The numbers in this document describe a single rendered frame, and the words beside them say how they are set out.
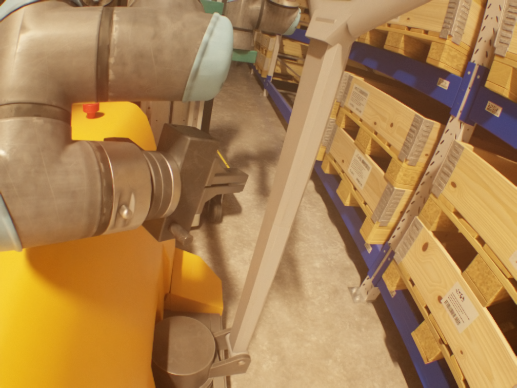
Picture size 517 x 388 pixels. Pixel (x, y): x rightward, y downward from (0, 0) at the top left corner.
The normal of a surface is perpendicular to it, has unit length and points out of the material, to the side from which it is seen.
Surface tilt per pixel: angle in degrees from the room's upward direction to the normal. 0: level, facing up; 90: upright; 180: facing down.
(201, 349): 0
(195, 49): 72
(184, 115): 90
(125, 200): 90
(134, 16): 34
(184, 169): 90
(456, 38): 90
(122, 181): 56
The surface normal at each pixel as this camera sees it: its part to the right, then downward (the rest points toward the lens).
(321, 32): -0.83, -0.28
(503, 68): -0.97, -0.09
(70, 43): 0.47, 0.25
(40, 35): 0.47, 0.04
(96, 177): 0.82, -0.15
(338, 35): 0.04, 0.86
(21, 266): 0.51, -0.74
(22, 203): 0.84, 0.11
